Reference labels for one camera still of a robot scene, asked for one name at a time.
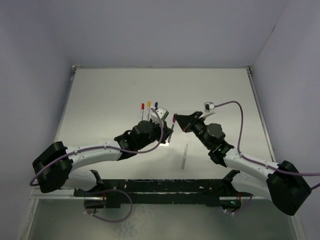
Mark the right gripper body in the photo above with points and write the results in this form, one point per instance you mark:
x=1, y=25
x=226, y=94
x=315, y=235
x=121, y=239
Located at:
x=194, y=122

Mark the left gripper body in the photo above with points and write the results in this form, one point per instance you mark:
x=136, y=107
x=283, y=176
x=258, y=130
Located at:
x=164, y=131

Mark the purple pen cap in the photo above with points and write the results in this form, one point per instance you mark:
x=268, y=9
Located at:
x=174, y=118

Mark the purple-ended white marker pen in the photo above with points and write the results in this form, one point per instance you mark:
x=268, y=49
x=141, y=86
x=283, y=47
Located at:
x=172, y=131

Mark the green-ended white marker pen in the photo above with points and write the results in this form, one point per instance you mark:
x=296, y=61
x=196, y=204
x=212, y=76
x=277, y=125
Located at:
x=184, y=157

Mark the yellow-ended white marker pen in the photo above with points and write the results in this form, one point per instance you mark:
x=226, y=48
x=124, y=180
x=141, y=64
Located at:
x=148, y=113

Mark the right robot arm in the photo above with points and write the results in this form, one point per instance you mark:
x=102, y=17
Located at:
x=281, y=183

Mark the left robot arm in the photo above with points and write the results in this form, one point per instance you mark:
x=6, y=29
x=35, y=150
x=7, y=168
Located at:
x=56, y=166

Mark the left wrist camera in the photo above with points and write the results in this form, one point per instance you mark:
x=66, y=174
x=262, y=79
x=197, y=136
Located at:
x=158, y=115

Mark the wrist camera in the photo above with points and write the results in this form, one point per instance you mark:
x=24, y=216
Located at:
x=209, y=110
x=158, y=115

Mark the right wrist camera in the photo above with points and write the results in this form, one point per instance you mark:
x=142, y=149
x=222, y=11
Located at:
x=209, y=110

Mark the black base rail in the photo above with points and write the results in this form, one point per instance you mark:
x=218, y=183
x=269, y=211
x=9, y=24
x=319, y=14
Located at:
x=208, y=192

